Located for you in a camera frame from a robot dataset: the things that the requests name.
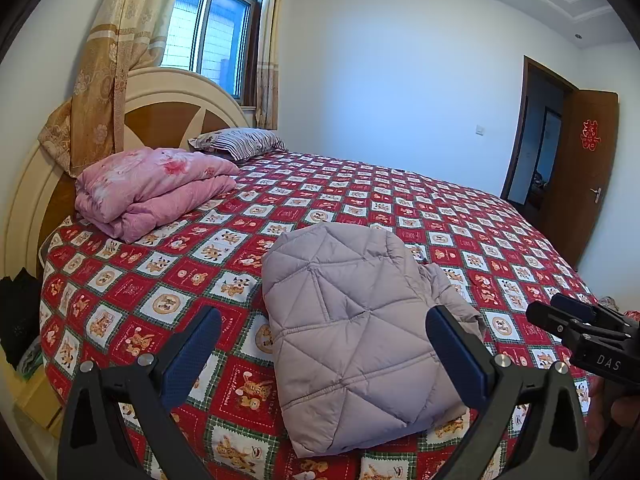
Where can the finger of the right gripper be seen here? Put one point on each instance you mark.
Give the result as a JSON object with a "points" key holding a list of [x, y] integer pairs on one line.
{"points": [[573, 307], [555, 322]]}

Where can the lilac quilted puffer jacket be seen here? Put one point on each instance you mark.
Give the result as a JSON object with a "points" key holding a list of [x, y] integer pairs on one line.
{"points": [[354, 366]]}

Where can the wooden bedside cabinet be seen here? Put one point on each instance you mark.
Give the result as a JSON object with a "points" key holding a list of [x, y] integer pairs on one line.
{"points": [[32, 411]]}

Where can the red double happiness decal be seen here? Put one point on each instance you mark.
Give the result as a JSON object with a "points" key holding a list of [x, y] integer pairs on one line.
{"points": [[590, 137]]}

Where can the brown wooden door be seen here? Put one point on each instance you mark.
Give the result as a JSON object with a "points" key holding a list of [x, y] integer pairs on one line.
{"points": [[568, 215]]}

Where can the pink folded quilt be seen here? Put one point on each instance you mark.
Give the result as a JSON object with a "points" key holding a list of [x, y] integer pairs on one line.
{"points": [[129, 194]]}

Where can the striped pillow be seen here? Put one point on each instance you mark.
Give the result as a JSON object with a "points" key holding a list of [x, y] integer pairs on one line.
{"points": [[238, 144]]}

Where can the right beige curtain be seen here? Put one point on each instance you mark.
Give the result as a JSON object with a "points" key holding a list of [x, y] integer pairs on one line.
{"points": [[267, 76]]}

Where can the beige curtain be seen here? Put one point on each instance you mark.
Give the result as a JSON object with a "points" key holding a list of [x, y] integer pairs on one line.
{"points": [[267, 76], [126, 35]]}

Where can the left beige curtain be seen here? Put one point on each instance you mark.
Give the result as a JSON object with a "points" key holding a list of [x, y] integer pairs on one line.
{"points": [[126, 35]]}

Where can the silver door handle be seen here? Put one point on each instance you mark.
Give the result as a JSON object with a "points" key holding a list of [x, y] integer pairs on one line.
{"points": [[596, 194]]}

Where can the dark wooden door frame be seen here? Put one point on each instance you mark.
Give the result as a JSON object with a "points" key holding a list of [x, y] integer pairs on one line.
{"points": [[537, 136]]}

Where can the window with blue frame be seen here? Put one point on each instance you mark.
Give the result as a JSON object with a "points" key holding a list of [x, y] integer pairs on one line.
{"points": [[216, 39]]}

